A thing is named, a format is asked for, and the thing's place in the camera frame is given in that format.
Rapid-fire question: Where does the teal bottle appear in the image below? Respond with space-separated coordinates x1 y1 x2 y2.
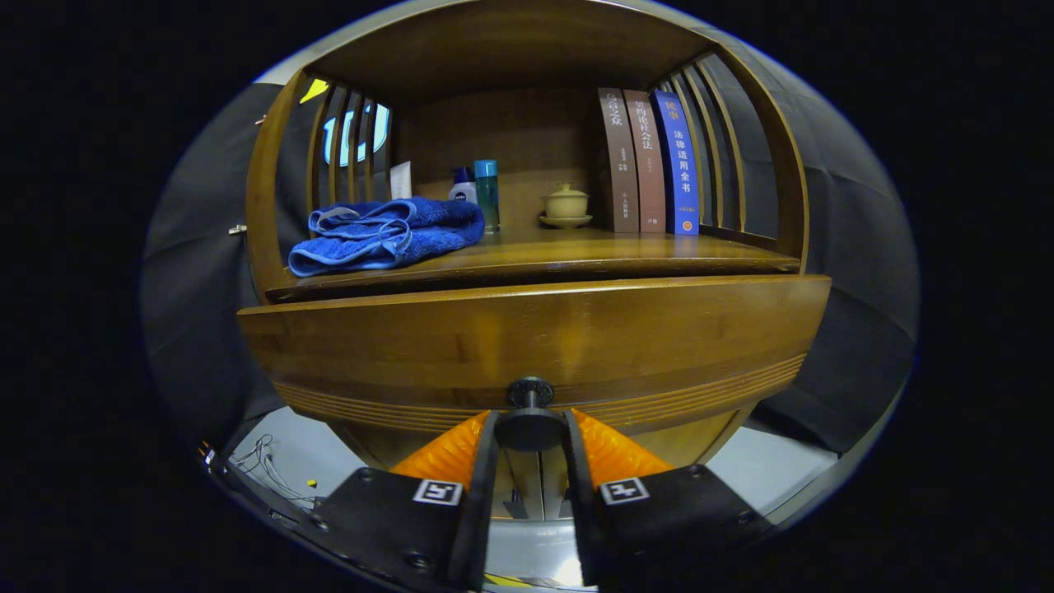
473 159 501 234

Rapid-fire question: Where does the thin cable bundle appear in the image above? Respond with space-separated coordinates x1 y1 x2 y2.
226 435 324 507

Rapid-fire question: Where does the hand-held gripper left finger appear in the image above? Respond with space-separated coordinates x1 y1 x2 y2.
306 409 501 593

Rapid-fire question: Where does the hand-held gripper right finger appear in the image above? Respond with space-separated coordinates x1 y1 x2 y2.
562 408 775 587

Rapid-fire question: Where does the wooden countertop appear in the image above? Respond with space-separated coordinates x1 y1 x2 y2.
263 226 801 301

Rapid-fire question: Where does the reddish brown book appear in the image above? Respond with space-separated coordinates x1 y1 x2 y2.
623 89 668 234

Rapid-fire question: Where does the wooden drawer with black knob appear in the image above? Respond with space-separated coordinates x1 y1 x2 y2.
237 274 832 452

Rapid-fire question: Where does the blue folded towel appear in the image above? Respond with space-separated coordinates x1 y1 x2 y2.
287 196 486 278

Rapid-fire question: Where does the wooden cabinet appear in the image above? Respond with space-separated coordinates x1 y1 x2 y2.
245 0 812 521

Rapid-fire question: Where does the beige lidded teacup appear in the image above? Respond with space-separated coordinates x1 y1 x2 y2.
543 183 590 219

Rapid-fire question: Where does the dark brown book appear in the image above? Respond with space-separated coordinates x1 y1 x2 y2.
597 87 641 234

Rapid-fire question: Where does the blue book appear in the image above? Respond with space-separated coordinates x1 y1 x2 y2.
651 89 701 236

